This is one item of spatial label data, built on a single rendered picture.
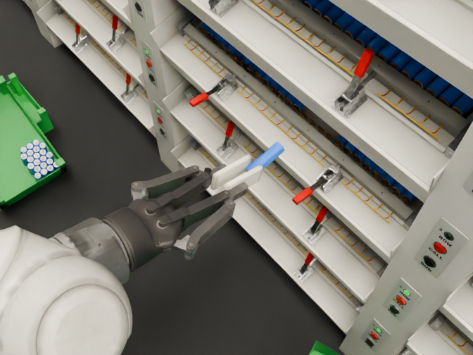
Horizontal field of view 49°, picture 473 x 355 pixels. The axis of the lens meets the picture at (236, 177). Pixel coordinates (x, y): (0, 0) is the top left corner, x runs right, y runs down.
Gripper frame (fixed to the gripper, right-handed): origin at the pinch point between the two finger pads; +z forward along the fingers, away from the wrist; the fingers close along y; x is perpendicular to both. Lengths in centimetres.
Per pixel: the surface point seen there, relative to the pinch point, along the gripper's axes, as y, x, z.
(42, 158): 65, 54, -1
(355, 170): -7.8, 3.4, 19.8
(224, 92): 20.6, 6.5, 16.8
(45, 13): 109, 42, 25
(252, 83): 17.3, 3.3, 20.0
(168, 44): 38.7, 7.5, 17.5
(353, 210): -11.6, 7.8, 17.0
